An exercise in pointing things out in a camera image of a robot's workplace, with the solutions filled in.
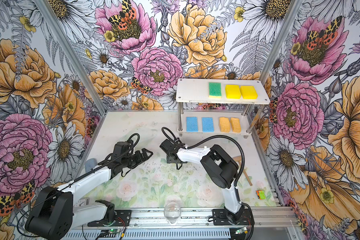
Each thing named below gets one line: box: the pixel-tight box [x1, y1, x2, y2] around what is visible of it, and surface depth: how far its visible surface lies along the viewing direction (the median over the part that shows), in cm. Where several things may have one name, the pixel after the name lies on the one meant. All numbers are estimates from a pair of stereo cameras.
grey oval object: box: [84, 158, 98, 173], surface depth 91 cm
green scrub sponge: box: [208, 82, 222, 99], surface depth 83 cm
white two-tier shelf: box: [176, 78, 271, 139], surface depth 88 cm
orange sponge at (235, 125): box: [230, 117, 241, 133], surface depth 104 cm
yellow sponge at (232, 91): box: [225, 84, 241, 99], surface depth 82 cm
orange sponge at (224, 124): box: [219, 117, 230, 133], surface depth 104 cm
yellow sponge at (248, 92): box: [239, 85, 258, 100], surface depth 82 cm
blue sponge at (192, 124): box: [186, 116, 199, 132], surface depth 106 cm
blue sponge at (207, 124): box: [201, 117, 215, 133], surface depth 107 cm
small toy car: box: [255, 190, 266, 200], surface depth 81 cm
